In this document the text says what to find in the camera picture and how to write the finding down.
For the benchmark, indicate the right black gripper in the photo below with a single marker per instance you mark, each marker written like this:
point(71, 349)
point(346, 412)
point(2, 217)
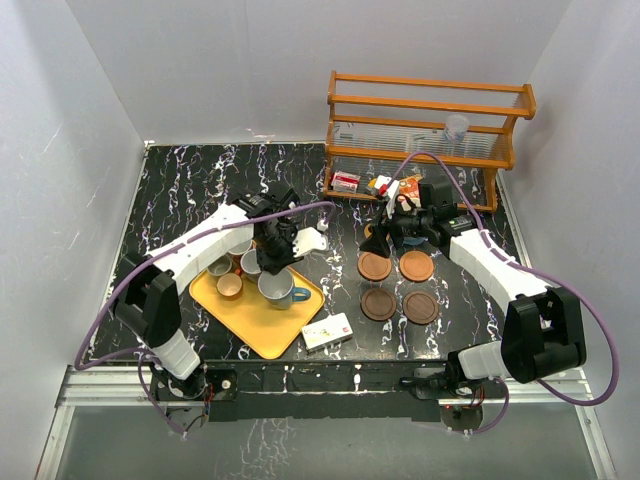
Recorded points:
point(379, 243)

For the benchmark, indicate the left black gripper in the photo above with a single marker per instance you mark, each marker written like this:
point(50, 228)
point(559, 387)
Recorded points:
point(275, 265)

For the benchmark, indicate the light wooden coaster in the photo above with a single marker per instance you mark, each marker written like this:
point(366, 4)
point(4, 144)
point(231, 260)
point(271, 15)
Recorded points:
point(374, 267)
point(416, 266)

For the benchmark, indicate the brown white cup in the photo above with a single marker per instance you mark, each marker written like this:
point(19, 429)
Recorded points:
point(240, 249)

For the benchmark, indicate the blue mug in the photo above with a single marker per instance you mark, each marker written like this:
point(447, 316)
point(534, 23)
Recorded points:
point(280, 289)

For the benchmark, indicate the dark wooden coaster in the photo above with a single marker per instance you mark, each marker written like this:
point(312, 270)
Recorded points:
point(378, 304)
point(420, 308)

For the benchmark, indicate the yellow tray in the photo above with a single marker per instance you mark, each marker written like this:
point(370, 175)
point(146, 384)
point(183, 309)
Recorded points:
point(266, 330)

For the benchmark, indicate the white yellow box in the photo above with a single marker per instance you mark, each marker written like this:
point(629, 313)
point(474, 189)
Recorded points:
point(332, 329)

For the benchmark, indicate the blue silicone coaster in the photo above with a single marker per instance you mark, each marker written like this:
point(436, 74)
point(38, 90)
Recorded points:
point(413, 241)

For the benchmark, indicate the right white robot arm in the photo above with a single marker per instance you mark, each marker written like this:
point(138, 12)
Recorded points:
point(543, 331)

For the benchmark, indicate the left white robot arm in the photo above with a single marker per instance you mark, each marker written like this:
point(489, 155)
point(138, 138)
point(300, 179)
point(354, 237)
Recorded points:
point(147, 298)

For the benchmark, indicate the white grey cup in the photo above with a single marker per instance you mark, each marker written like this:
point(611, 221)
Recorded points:
point(250, 266)

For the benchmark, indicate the grey green cup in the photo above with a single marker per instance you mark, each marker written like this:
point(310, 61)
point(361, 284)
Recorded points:
point(220, 267)

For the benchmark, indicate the small orange cup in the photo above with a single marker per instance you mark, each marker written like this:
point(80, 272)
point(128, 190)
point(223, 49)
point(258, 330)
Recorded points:
point(230, 286)

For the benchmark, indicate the clear plastic cup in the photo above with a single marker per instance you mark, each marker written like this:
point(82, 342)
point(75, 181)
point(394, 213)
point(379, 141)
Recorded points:
point(456, 127)

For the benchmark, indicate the yellow grey sponge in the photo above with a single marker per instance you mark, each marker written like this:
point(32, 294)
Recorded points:
point(371, 189)

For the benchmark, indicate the orange snack packet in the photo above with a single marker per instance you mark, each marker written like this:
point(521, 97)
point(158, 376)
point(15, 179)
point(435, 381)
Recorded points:
point(409, 186)

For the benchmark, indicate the red white box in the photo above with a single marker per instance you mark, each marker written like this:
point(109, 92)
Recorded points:
point(345, 182)

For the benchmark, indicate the orange wooden shelf rack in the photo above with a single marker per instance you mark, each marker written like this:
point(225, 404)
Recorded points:
point(375, 122)

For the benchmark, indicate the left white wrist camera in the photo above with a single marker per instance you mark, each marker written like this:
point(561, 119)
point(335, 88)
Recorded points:
point(310, 239)

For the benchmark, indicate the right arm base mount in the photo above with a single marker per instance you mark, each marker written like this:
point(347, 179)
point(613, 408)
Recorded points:
point(467, 368)

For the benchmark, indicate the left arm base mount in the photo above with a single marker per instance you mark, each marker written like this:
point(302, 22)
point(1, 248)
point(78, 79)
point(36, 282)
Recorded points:
point(200, 395)

